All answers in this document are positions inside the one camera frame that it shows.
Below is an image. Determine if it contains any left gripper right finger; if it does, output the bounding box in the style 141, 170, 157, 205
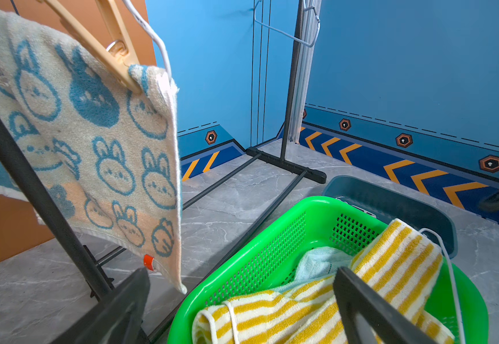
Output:
333, 267, 434, 343

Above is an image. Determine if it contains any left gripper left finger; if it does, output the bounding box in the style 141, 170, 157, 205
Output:
53, 268, 150, 343

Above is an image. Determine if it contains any yellow striped towel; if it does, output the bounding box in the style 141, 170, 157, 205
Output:
191, 219, 455, 343

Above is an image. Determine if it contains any light green towel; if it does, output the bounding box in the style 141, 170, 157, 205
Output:
273, 247, 353, 292

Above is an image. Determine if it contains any white wire hanger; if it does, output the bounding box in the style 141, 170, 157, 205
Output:
419, 228, 467, 344
123, 0, 173, 82
253, 0, 321, 48

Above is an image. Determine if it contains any bunny pattern towel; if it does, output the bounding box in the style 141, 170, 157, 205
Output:
0, 10, 186, 292

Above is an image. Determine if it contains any green plastic basket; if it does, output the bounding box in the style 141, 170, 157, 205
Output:
168, 196, 489, 343

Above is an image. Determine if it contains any dark teal tray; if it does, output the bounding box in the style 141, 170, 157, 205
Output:
323, 176, 458, 258

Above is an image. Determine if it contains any black clothes rack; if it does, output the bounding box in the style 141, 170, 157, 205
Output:
0, 0, 328, 344

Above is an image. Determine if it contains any orange clothespin lower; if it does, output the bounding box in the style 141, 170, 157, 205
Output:
42, 0, 142, 95

